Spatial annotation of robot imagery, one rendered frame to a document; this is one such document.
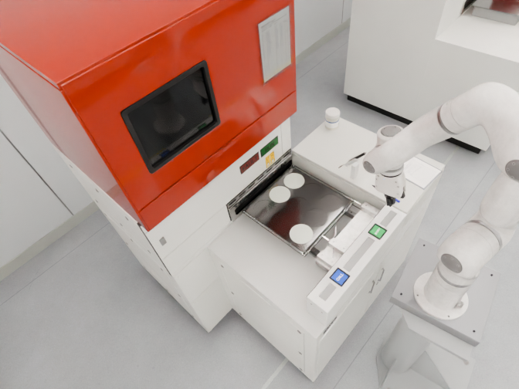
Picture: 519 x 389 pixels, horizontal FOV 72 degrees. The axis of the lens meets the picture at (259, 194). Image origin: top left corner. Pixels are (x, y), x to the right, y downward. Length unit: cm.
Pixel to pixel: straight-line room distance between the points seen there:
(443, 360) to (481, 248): 130
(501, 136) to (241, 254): 110
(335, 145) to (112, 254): 184
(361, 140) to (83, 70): 132
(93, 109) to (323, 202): 107
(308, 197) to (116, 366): 157
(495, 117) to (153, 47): 82
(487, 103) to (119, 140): 90
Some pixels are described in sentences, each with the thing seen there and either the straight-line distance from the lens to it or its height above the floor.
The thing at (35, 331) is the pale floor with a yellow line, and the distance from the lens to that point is 290.
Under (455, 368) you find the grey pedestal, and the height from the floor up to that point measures 1.
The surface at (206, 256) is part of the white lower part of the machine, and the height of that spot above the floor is 76.
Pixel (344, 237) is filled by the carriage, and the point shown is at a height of 88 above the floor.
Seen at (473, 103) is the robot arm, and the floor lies 166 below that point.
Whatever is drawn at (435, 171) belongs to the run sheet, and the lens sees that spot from 179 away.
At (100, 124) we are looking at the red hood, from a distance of 100.
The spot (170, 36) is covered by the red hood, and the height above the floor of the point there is 179.
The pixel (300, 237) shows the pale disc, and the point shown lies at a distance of 156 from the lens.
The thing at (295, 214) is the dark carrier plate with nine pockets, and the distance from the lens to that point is 163.
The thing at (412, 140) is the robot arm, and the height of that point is 148.
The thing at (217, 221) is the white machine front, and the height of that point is 92.
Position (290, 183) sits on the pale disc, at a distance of 174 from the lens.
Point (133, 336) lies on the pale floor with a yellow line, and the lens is 255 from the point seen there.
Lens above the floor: 222
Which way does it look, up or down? 51 degrees down
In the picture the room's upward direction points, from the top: 9 degrees counter-clockwise
